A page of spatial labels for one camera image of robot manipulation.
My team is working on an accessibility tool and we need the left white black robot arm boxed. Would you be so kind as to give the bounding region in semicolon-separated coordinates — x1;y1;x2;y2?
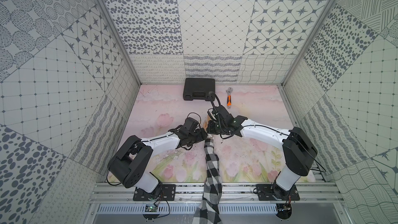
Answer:
107;117;208;198

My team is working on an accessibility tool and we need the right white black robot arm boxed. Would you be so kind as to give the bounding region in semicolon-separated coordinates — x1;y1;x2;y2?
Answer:
206;106;318;199

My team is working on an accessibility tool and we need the checkered sleeve forearm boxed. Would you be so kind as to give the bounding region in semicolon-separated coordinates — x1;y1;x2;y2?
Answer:
192;138;222;224

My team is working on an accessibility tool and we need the black plastic tool case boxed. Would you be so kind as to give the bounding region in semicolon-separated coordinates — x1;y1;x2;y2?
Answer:
182;78;216;101

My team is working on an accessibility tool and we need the green circuit board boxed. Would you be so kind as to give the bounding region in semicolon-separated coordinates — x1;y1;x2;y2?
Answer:
145;204;158;213

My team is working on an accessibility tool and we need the orange handled adjustable wrench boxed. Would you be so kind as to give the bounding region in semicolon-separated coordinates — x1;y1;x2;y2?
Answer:
226;87;233;109

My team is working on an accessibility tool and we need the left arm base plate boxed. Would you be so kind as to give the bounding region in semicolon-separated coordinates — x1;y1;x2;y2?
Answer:
133;184;176;201

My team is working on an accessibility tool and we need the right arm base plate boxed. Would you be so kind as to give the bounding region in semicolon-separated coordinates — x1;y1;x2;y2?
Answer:
253;184;300;201

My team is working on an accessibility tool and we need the aluminium rail frame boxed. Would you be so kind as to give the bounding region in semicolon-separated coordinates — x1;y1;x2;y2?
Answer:
88;181;343;204

